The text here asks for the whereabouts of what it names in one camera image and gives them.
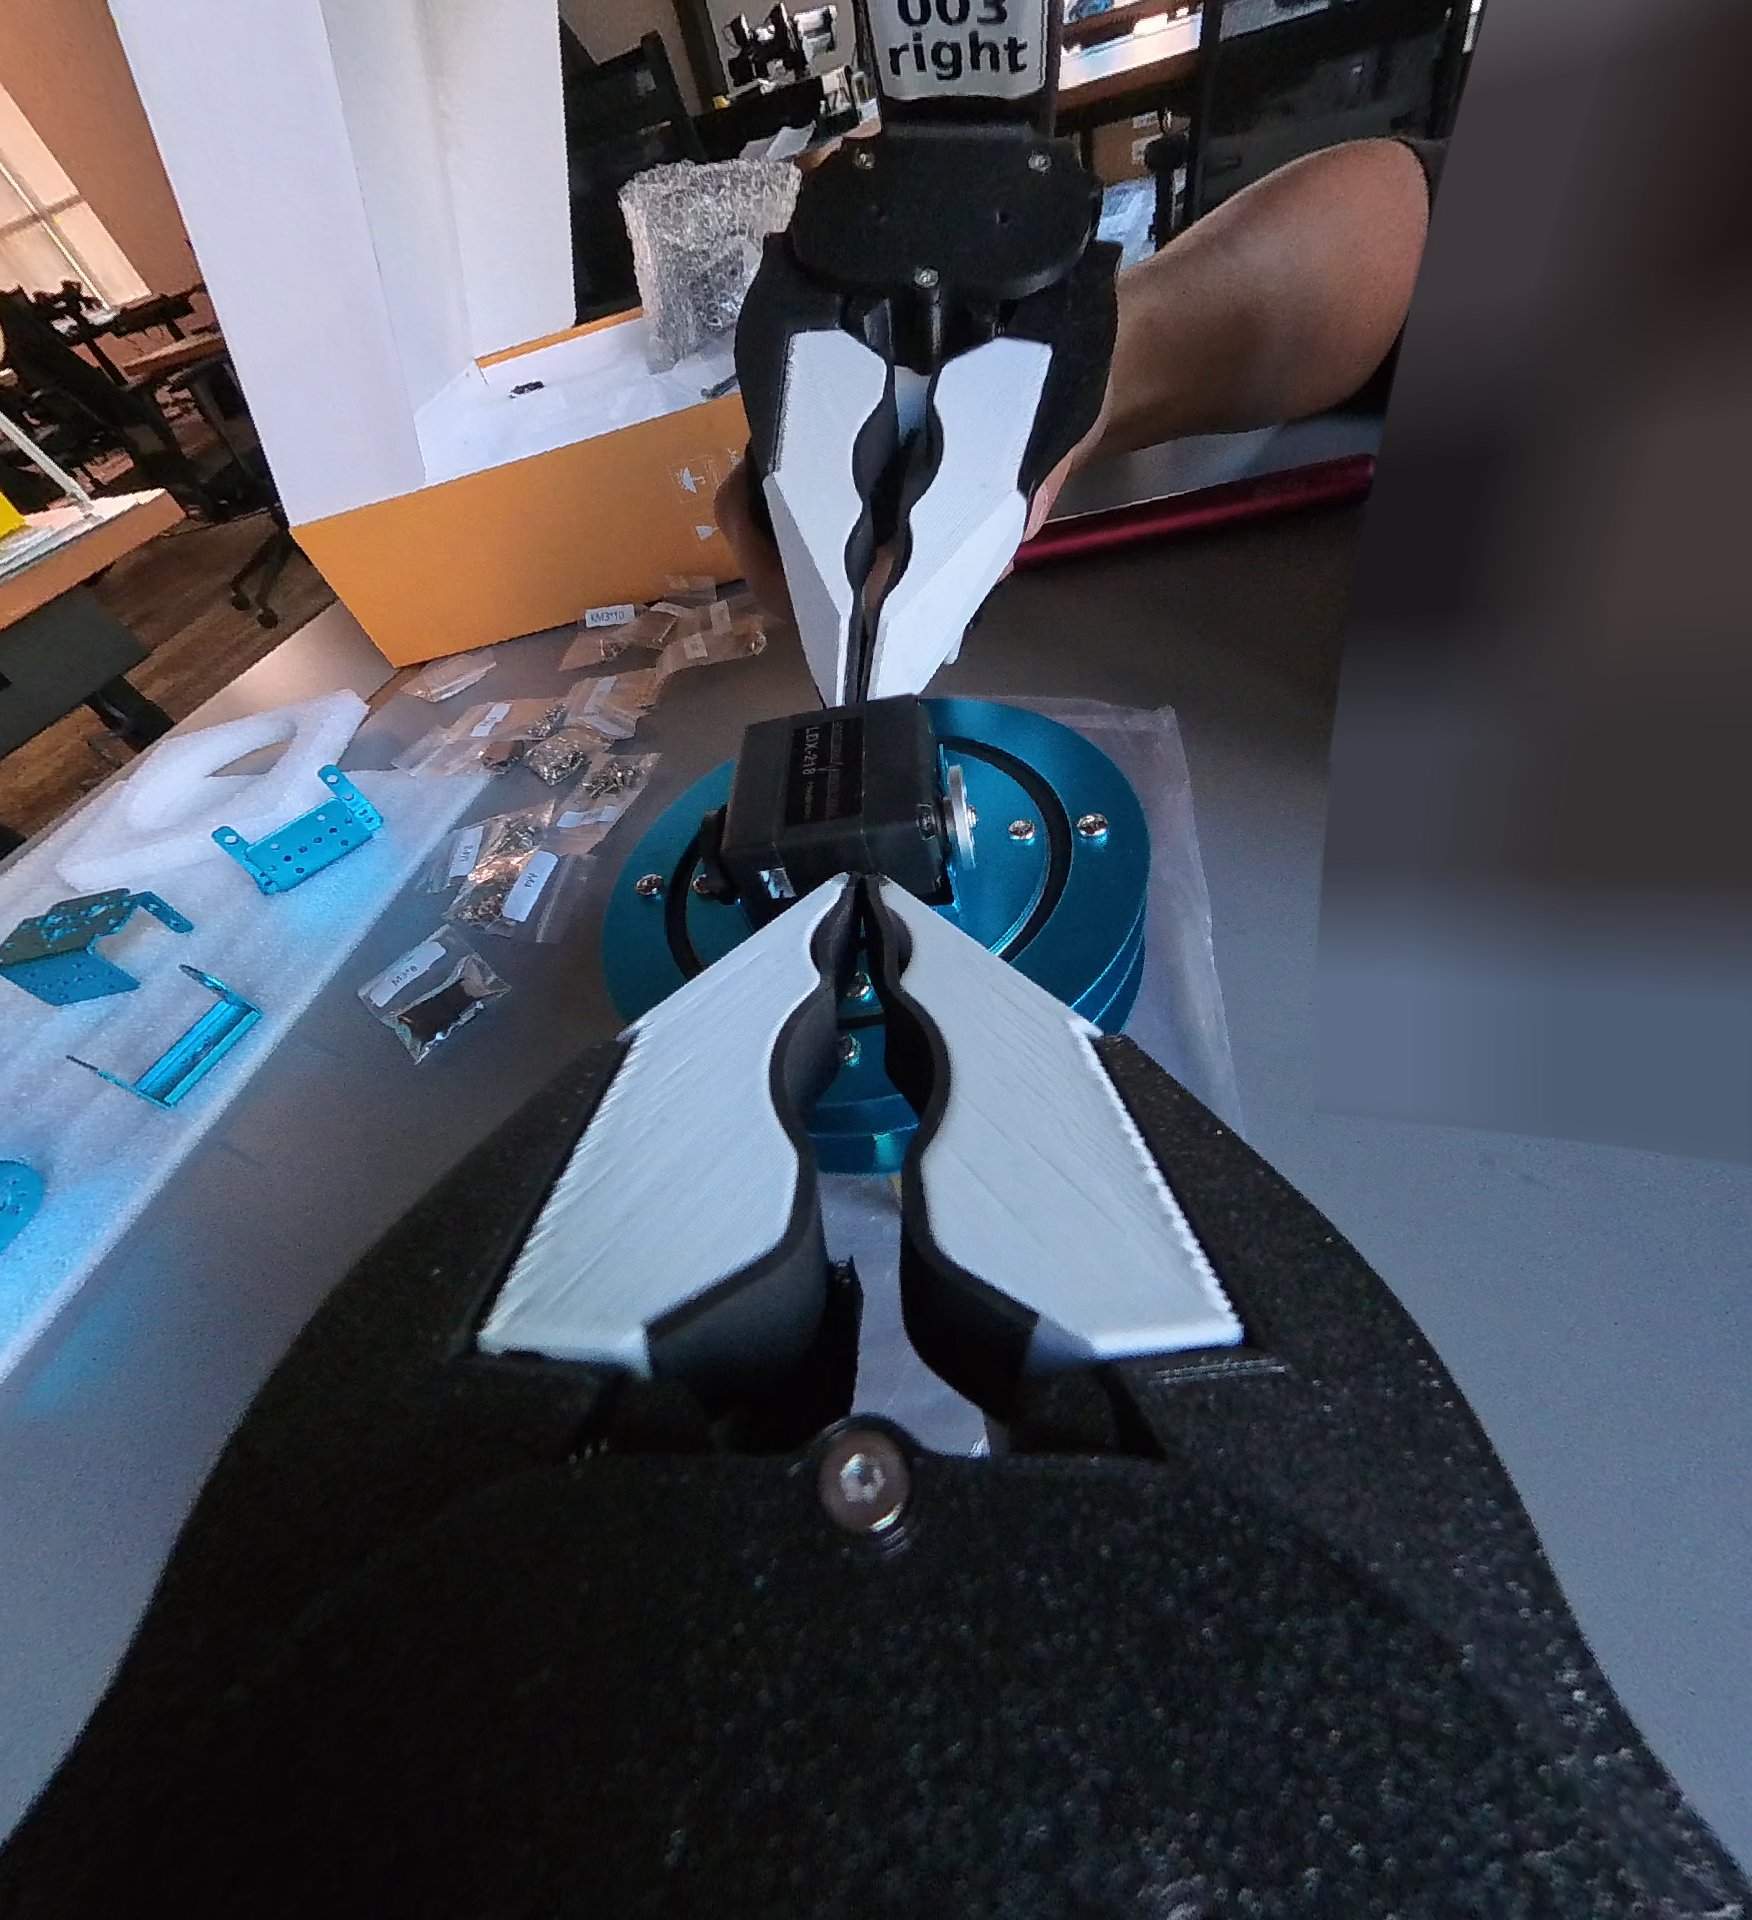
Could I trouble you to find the wooden side table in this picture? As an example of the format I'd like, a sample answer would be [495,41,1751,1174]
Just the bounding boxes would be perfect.
[0,485,192,818]

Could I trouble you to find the red metal screwdriver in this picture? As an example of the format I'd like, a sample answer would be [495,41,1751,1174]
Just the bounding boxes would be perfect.
[1015,454,1380,568]

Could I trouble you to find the white metal stand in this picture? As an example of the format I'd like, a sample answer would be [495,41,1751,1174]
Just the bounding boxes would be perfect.
[0,359,105,573]

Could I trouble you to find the dark grey desk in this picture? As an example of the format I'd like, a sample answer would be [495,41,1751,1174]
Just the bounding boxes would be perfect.
[0,495,1752,1920]

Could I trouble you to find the orange white cardboard box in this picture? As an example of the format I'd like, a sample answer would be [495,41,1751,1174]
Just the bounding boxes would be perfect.
[112,0,819,670]

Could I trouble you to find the white foam ring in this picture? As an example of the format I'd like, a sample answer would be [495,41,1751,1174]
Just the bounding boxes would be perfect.
[59,688,375,890]

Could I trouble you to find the blue round turntable base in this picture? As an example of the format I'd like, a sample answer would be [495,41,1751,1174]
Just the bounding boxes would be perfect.
[604,693,1158,1180]

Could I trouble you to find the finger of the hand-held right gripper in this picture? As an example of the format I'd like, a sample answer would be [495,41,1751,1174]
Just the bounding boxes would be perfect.
[874,339,1052,701]
[761,318,908,708]

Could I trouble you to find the blue perforated U bracket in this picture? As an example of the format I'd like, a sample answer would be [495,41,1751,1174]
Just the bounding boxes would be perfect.
[212,764,385,897]

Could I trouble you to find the teal multi-hole bracket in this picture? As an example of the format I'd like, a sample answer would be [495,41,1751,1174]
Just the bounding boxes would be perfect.
[0,887,196,1007]

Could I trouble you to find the white foam sheet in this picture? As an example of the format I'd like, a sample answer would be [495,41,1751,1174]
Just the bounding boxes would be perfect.
[0,706,518,1486]

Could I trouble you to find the person's right hand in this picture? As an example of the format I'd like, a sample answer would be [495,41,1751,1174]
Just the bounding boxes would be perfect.
[711,454,783,597]

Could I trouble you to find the pile of small screw bags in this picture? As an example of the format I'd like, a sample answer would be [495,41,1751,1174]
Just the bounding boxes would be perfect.
[360,592,780,1070]

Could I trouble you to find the bubble wrap roll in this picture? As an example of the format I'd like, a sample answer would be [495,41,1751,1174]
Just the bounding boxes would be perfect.
[622,161,803,369]

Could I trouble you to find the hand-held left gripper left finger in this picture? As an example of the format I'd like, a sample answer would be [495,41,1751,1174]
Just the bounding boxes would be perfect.
[478,878,878,1381]

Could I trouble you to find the large clear plastic bag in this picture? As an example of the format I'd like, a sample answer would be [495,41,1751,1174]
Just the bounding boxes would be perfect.
[817,698,1242,1202]

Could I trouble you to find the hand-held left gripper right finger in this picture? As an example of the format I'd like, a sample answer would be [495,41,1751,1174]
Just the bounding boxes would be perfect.
[874,878,1246,1370]

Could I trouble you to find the black servo motor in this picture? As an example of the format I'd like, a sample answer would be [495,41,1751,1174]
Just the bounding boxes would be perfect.
[719,693,987,910]

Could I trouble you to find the person's right forearm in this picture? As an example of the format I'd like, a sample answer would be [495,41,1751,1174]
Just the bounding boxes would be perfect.
[1094,140,1433,455]

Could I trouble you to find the black mesh office chair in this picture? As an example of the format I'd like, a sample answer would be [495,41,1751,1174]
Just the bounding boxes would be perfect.
[560,31,759,324]

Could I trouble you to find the blue narrow U bracket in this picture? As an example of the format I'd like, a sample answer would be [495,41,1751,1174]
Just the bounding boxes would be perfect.
[67,964,266,1112]

